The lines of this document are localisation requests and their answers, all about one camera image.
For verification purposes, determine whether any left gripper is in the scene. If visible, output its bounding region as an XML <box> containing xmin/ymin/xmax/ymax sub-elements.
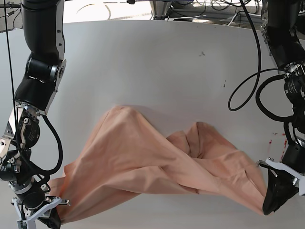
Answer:
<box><xmin>257</xmin><ymin>143</ymin><xmax>305</xmax><ymax>215</ymax></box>

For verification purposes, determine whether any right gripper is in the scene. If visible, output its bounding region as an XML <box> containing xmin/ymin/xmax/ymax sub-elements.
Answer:
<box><xmin>11</xmin><ymin>186</ymin><xmax>70</xmax><ymax>229</ymax></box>

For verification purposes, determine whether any peach pink T-shirt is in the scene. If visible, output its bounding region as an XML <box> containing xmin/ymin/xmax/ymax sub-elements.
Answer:
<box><xmin>49</xmin><ymin>106</ymin><xmax>266</xmax><ymax>224</ymax></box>

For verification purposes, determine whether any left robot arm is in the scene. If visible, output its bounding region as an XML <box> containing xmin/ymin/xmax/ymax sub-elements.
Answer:
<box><xmin>255</xmin><ymin>0</ymin><xmax>305</xmax><ymax>215</ymax></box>

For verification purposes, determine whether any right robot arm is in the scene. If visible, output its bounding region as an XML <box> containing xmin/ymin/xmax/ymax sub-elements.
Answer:
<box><xmin>0</xmin><ymin>0</ymin><xmax>69</xmax><ymax>229</ymax></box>

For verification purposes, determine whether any red tape rectangle marking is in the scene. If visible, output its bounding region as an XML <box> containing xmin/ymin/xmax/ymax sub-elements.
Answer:
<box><xmin>267</xmin><ymin>132</ymin><xmax>287</xmax><ymax>154</ymax></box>

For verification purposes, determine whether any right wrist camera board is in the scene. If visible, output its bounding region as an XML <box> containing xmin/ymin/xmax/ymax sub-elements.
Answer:
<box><xmin>17</xmin><ymin>219</ymin><xmax>36</xmax><ymax>229</ymax></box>

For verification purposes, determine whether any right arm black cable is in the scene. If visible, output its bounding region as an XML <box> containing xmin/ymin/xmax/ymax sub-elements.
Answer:
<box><xmin>39</xmin><ymin>114</ymin><xmax>64</xmax><ymax>177</ymax></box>

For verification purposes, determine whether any white cable on floor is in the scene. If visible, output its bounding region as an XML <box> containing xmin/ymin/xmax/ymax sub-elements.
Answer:
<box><xmin>227</xmin><ymin>10</ymin><xmax>263</xmax><ymax>26</ymax></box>

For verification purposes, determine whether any grey metal centre post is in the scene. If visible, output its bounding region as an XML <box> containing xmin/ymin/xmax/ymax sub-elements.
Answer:
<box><xmin>150</xmin><ymin>0</ymin><xmax>172</xmax><ymax>20</ymax></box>

